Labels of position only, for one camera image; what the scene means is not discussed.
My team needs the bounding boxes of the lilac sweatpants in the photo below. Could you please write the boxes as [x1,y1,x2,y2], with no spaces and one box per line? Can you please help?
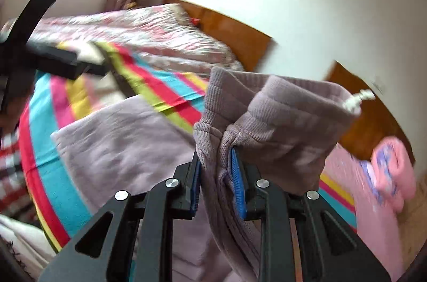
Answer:
[52,67,361,281]

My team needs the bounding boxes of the pink bed sheet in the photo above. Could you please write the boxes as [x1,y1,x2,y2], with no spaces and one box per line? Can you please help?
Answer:
[323,144,404,281]

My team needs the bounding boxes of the rainbow striped blanket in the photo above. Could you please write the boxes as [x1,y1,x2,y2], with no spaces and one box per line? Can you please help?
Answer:
[18,41,358,253]

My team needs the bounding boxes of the folded pink floral quilt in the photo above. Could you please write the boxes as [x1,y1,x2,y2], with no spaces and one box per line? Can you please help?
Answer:
[360,137,416,213]

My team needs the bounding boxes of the red white plaid sheet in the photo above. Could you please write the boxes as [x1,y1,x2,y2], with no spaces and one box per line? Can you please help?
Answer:
[0,131,37,224]

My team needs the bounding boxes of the large wooden headboard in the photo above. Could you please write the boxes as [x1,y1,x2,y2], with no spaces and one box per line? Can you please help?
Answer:
[326,62,416,164]

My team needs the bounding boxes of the floral pink grey quilt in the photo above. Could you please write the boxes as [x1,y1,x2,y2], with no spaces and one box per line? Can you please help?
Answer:
[6,3,245,76]

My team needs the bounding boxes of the small wooden headboard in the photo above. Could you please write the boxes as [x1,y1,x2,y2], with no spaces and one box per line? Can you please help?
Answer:
[162,0,272,72]

